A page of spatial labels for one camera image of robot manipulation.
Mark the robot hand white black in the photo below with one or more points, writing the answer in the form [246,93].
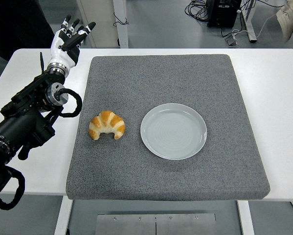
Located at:
[60,57]

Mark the croissant bread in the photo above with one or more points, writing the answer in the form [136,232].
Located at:
[107,120]

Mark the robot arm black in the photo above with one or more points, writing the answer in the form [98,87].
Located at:
[21,124]

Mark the grey round plate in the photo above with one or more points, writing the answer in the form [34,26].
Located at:
[173,132]

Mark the grey metal plate with screws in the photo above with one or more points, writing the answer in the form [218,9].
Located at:
[126,225]

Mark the white cabinet panel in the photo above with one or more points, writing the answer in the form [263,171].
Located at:
[104,24]

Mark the person in dark clothes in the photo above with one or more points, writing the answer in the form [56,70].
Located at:
[14,24]

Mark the grey felt mat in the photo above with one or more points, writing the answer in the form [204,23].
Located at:
[161,80]

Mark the white table leg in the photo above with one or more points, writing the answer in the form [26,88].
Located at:
[245,218]
[63,215]

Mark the black computer case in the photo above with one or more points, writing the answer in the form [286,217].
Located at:
[222,14]

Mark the small grey floor pedal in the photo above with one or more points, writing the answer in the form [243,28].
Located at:
[232,41]

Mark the white desk leg with foot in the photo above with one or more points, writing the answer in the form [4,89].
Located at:
[250,27]

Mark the person in beige clothes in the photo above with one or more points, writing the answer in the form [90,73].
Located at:
[290,19]

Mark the white upright furniture post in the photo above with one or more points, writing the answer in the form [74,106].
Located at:
[123,31]

